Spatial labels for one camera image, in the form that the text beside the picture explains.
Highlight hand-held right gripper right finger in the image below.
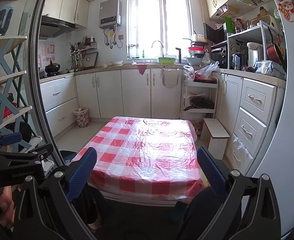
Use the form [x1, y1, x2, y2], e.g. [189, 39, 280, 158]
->
[197, 145, 282, 240]

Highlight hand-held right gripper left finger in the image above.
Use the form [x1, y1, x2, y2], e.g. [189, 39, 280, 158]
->
[13, 147, 98, 240]

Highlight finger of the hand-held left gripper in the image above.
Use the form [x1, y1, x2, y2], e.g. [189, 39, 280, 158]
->
[0, 132, 23, 153]
[0, 142, 54, 167]

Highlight person's left hand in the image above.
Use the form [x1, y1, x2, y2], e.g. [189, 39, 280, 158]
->
[0, 186, 16, 229]

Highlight blue patterned bin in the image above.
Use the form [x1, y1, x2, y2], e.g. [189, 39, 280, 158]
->
[60, 150, 80, 166]

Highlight red green cloth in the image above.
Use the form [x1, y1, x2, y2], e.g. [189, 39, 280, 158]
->
[0, 92, 18, 125]

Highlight person's left leg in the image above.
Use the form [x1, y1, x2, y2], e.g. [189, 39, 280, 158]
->
[72, 182, 110, 230]

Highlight white wooden stool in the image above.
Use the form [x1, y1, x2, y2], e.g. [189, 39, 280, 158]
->
[200, 118, 231, 160]

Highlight floral wastebasket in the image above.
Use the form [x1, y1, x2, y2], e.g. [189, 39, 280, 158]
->
[73, 107, 90, 128]

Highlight white two-drawer base cabinet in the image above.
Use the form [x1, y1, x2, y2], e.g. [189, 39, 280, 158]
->
[40, 76, 79, 138]

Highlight table with checkered cloth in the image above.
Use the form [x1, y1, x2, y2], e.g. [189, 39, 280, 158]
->
[71, 116, 205, 204]

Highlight black pan with glass lid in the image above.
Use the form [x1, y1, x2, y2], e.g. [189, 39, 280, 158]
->
[183, 96, 215, 112]

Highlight white three-drawer base cabinet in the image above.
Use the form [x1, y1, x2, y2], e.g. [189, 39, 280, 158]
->
[212, 72, 286, 175]

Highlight black wok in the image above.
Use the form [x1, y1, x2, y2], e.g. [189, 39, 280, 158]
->
[45, 60, 61, 77]

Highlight white plastic shelf rack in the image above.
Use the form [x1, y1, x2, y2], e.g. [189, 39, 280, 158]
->
[179, 79, 219, 134]

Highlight dark red tray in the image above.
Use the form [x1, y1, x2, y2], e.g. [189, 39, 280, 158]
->
[194, 76, 217, 84]

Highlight pink patterned backsplash sticker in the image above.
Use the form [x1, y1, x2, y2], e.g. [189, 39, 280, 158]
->
[38, 44, 56, 69]

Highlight white sink base cabinet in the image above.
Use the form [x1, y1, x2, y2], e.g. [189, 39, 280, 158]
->
[74, 67, 182, 119]

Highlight white red printed plastic bag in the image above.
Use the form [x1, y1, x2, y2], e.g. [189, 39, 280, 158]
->
[183, 65, 195, 82]

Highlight blue and white shelf unit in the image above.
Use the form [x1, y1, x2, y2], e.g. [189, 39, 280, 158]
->
[0, 36, 43, 155]

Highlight white door-hung bag holder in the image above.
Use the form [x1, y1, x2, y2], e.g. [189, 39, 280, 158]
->
[162, 66, 180, 88]

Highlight kitchen utensil rack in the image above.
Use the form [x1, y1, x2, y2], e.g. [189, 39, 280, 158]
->
[68, 36, 99, 72]

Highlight pale blue basin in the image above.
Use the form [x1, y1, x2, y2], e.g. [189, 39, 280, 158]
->
[186, 56, 204, 66]

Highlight black toaster oven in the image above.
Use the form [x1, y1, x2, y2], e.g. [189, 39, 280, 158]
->
[210, 44, 229, 69]

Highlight grey blue package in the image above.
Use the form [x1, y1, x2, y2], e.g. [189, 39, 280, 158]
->
[253, 60, 286, 80]

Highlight green basin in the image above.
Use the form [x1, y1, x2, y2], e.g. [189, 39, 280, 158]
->
[158, 57, 177, 65]

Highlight red basin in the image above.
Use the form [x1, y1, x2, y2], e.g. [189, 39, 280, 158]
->
[188, 46, 206, 54]

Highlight range hood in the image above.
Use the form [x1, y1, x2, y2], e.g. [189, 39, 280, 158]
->
[39, 15, 76, 39]

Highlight white electric kettle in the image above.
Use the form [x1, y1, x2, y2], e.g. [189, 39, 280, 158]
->
[246, 42, 265, 68]

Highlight white pot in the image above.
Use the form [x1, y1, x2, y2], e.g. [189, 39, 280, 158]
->
[191, 34, 207, 43]

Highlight red frying pan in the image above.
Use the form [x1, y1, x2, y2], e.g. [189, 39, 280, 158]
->
[266, 26, 285, 65]

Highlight black microwave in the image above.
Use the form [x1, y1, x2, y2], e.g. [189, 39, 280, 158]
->
[203, 22, 229, 44]

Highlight chrome sink faucet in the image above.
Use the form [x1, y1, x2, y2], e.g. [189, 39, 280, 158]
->
[151, 40, 165, 58]

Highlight white metal counter shelf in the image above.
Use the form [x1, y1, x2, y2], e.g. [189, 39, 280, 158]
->
[227, 20, 286, 70]

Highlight green box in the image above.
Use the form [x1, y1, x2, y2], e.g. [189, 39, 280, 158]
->
[223, 17, 236, 34]

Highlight kitchen window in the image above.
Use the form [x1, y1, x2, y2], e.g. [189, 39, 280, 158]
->
[127, 0, 194, 59]

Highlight grey gas water heater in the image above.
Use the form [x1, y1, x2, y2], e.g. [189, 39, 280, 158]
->
[99, 0, 122, 29]

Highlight cartoon lion sticker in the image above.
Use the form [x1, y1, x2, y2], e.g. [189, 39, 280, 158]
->
[274, 0, 294, 22]

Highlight clear plastic bag on handle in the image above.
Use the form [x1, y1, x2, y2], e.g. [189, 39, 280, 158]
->
[232, 136, 254, 159]

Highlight white wall cabinets beside hood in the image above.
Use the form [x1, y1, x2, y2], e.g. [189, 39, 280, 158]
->
[42, 0, 90, 29]

